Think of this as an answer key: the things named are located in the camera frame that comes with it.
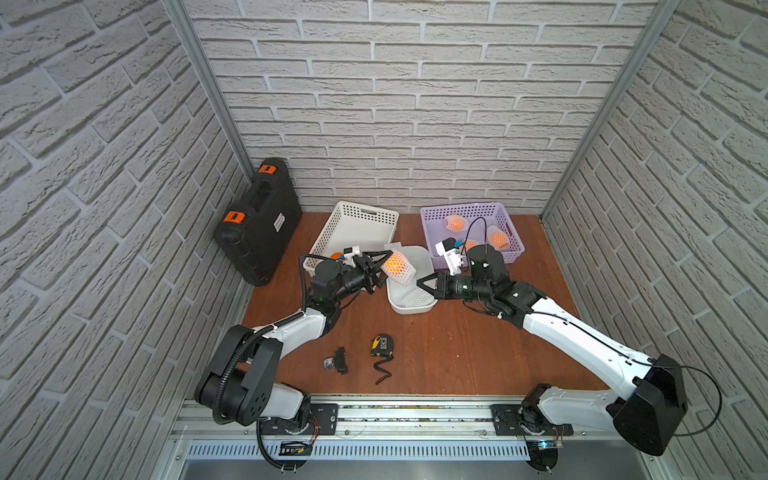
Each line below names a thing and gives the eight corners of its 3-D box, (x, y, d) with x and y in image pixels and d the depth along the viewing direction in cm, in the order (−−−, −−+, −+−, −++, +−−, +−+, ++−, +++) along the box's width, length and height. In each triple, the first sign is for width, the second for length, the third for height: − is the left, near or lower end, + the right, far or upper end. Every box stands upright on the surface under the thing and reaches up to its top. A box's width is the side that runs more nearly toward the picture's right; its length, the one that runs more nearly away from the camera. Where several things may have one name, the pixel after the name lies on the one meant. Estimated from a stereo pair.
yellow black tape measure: (371, 356, 86) (370, 352, 83) (372, 338, 89) (371, 334, 87) (393, 356, 86) (393, 352, 83) (393, 338, 89) (393, 334, 87)
